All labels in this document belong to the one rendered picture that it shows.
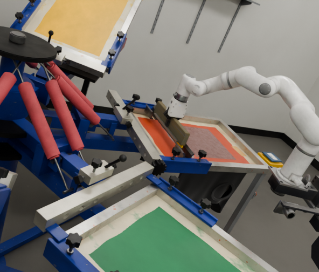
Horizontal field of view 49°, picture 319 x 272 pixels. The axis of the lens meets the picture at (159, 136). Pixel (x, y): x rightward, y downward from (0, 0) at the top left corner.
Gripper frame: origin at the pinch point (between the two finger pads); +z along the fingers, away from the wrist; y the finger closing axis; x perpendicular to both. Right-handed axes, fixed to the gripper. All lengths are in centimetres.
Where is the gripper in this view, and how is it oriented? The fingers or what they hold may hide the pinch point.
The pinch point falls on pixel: (170, 123)
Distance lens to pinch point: 190.9
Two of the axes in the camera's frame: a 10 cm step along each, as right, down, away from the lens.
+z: -3.5, 8.4, 4.3
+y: 8.5, 0.9, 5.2
